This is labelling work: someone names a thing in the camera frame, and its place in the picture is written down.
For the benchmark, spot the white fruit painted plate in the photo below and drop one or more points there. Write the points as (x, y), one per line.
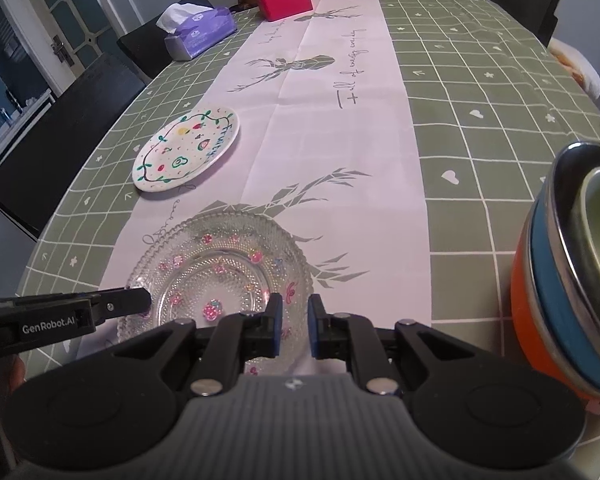
(187, 150)

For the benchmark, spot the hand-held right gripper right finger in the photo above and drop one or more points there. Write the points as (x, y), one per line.
(313, 322)

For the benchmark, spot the white deer print table runner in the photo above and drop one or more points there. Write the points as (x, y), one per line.
(340, 135)

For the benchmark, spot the clear glass flower plate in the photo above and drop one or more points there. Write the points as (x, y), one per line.
(220, 265)

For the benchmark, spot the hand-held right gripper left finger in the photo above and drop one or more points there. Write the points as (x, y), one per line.
(276, 322)

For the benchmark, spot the white orange cushion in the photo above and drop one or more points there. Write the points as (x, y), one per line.
(577, 65)

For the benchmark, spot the blue steel bowl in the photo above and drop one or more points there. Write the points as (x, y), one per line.
(555, 280)

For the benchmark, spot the person's left hand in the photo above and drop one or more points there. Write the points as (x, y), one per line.
(17, 372)

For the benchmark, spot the white glass panel door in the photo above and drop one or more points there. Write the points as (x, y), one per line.
(65, 5)

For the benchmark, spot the purple tissue box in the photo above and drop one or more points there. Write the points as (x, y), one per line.
(205, 30)

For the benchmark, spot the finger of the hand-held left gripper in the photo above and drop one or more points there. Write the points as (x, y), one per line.
(125, 304)

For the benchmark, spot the orange steel bowl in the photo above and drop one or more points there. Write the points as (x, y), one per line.
(525, 320)

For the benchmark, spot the green checked tablecloth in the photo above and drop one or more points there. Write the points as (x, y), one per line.
(480, 110)

